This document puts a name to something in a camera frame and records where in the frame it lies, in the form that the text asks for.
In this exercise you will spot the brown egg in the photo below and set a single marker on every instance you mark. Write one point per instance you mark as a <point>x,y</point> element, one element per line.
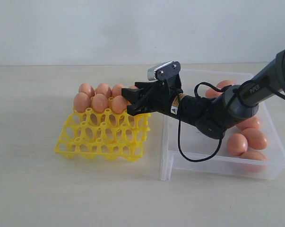
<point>253,122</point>
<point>81,102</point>
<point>256,138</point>
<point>257,161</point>
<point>237,144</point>
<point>116,90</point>
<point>100,103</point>
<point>210,93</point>
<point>119,104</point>
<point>87,89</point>
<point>104,89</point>
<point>132,87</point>
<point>225,83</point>

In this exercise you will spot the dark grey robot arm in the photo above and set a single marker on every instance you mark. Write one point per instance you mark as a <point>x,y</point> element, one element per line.
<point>211,116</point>

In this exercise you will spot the yellow plastic egg tray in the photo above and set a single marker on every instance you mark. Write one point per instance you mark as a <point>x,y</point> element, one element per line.
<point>106,135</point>

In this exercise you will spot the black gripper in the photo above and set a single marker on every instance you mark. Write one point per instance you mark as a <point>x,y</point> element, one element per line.
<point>158,96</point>

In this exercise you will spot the clear plastic bin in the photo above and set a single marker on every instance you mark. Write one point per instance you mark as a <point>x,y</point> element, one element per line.
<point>195,145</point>

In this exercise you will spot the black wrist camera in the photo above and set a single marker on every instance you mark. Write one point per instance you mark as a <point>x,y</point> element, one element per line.
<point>167,71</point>

